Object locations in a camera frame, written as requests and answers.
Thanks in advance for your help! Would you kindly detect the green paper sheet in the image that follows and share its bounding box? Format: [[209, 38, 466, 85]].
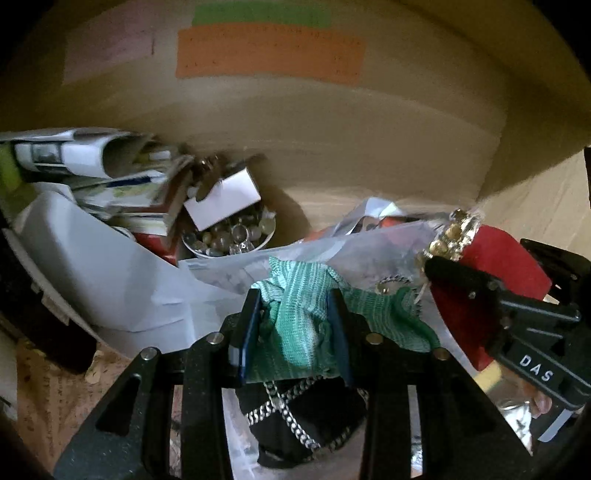
[[191, 4, 334, 28]]

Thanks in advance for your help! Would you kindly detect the silver beaded bracelet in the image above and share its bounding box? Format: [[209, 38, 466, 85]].
[[376, 274, 413, 296]]

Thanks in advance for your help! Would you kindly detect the silver foil wrapper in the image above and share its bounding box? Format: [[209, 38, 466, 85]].
[[501, 399, 539, 446]]

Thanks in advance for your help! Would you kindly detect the pile of papers and booklets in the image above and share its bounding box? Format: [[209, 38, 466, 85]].
[[0, 128, 197, 241]]

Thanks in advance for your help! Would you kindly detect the black box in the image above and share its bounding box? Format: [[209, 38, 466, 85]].
[[0, 217, 99, 376]]

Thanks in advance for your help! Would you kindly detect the orange paper sheet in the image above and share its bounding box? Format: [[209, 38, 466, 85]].
[[175, 28, 366, 86]]

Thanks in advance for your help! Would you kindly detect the red fabric pouch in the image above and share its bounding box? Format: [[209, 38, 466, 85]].
[[428, 224, 553, 373]]

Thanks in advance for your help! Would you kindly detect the white plastic sheet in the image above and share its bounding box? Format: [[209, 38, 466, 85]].
[[4, 190, 234, 334]]

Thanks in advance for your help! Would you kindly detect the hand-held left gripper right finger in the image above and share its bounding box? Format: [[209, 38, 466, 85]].
[[327, 287, 533, 480]]

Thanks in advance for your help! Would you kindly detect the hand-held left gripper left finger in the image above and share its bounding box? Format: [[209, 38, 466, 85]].
[[53, 288, 264, 480]]

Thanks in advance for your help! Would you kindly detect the green knitted cloth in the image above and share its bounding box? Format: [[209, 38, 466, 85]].
[[252, 256, 443, 382]]

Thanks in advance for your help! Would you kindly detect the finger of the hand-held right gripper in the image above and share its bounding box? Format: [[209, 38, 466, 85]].
[[424, 255, 511, 326], [519, 239, 591, 305]]

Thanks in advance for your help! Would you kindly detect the pink paper sheet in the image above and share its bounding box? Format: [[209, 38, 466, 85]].
[[62, 6, 156, 85]]

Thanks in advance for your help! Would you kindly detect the white card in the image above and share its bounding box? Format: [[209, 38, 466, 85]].
[[183, 167, 262, 232]]

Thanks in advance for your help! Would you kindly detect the black bag with silver chain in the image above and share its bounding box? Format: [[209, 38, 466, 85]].
[[235, 375, 371, 470]]

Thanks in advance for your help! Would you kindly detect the red box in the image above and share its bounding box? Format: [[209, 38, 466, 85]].
[[135, 230, 182, 267]]

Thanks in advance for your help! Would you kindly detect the person's right hand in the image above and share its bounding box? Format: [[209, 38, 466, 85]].
[[526, 391, 554, 416]]

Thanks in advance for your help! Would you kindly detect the white bowl of glass beads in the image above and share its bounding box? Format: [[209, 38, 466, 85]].
[[181, 207, 277, 260]]

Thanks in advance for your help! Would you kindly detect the clear plastic bag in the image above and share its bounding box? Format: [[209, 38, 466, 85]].
[[178, 196, 462, 324]]

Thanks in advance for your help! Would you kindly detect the gold bead ornament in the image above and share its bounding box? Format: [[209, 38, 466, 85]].
[[417, 208, 484, 269]]

